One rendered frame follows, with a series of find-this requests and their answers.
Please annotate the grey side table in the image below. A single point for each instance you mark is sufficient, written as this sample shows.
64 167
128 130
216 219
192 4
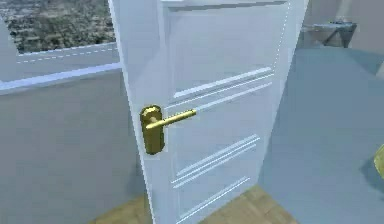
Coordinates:
336 28

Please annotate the yellow-green round object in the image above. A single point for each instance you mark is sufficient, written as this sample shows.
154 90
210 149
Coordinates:
380 161

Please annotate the white framed window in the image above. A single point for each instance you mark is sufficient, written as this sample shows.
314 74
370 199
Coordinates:
56 40

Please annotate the white panelled room door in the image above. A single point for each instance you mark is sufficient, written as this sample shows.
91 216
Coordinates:
220 50

